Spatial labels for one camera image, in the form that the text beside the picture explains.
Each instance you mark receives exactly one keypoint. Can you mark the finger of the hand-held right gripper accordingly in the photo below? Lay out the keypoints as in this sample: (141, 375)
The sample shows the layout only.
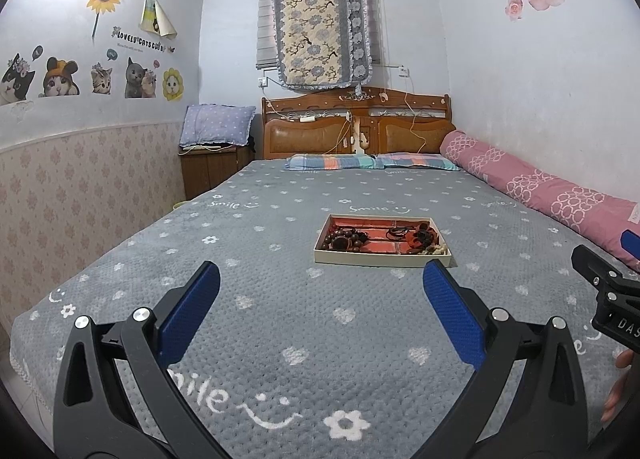
(600, 271)
(631, 243)

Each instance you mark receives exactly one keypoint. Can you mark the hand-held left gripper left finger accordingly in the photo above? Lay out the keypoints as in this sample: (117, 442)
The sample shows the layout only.
(187, 309)

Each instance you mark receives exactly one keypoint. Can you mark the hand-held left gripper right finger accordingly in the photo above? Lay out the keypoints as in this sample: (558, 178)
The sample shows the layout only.
(455, 314)

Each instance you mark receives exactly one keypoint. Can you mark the beige crochet flower scrunchie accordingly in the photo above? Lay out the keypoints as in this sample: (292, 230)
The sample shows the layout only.
(436, 250)

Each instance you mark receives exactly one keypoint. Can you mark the red scrunchie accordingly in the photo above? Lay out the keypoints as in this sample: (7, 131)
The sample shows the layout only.
(415, 238)

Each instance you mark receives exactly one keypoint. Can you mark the black scrunchie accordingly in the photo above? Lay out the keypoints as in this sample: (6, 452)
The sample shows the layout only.
(397, 233)

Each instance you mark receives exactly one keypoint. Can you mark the shallow box with brick-print lining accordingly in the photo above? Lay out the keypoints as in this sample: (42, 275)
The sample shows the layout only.
(380, 248)

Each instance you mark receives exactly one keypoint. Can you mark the person's right hand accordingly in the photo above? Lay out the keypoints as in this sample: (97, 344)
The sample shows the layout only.
(617, 394)

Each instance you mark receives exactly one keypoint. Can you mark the pink rolled quilt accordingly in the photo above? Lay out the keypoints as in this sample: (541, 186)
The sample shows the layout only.
(540, 189)

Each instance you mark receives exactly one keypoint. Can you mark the grey flower-print bedspread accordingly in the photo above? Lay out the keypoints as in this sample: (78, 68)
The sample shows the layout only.
(280, 239)

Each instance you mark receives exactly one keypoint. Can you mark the wooden nightstand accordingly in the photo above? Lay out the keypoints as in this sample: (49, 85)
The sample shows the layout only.
(210, 174)

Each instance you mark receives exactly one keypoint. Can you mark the plaid pillow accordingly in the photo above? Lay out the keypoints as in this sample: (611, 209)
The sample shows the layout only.
(325, 162)
(420, 161)

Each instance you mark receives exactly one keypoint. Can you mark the purple dotted pillow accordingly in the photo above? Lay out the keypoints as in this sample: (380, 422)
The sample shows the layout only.
(217, 124)

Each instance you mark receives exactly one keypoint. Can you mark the small doll on headboard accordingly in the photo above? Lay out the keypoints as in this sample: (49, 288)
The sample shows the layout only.
(361, 136)

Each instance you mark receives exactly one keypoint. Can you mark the wooden bed headboard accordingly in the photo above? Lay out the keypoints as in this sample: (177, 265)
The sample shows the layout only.
(300, 139)

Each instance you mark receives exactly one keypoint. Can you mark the black and white cat sticker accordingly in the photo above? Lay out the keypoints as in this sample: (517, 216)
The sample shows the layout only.
(15, 81)

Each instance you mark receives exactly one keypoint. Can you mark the floral quilt hanging on window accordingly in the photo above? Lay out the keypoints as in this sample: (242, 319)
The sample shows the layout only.
(315, 24)

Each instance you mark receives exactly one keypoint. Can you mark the yellow flower cat wall sticker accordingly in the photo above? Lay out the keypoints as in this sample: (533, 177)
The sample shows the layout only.
(173, 85)

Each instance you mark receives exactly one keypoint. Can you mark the grey cat pair wall sticker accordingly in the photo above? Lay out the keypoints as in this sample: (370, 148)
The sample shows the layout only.
(140, 81)

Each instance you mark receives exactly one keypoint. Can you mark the tabby kitten wall sticker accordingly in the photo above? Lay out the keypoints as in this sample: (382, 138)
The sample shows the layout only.
(101, 80)

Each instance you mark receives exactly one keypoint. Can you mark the cat with hat wall sticker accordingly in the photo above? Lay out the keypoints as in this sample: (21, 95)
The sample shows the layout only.
(60, 79)

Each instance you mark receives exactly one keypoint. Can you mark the lettering wall sticker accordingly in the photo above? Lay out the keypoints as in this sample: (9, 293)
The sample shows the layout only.
(142, 34)

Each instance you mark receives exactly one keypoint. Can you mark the curled paper on wall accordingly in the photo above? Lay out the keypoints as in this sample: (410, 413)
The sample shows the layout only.
(156, 16)

